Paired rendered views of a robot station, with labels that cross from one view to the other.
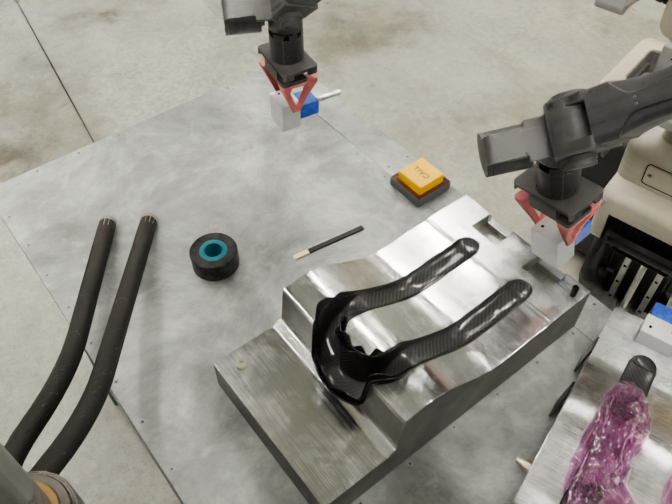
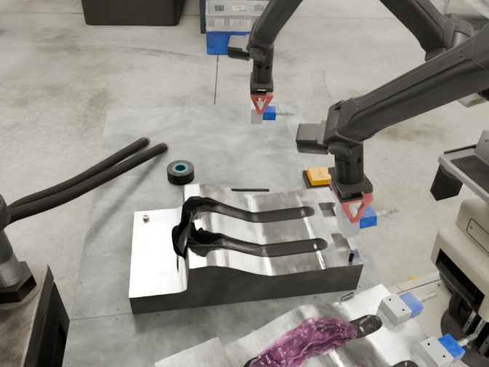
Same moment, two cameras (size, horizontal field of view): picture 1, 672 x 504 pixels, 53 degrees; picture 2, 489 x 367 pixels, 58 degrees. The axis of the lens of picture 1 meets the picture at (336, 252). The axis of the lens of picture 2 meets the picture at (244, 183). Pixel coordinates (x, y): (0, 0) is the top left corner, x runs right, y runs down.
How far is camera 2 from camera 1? 0.46 m
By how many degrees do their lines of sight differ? 23
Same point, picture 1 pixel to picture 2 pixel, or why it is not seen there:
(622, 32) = not seen: outside the picture
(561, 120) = (330, 118)
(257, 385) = (145, 230)
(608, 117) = (345, 116)
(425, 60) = (429, 156)
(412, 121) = (400, 187)
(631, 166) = (461, 218)
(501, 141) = (305, 128)
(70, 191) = (142, 123)
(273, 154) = (249, 140)
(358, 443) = (171, 278)
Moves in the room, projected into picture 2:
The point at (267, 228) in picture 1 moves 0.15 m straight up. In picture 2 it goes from (219, 172) to (217, 129)
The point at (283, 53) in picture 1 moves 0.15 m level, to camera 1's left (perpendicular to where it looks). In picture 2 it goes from (256, 76) to (212, 64)
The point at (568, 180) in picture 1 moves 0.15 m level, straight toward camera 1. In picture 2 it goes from (347, 170) to (289, 199)
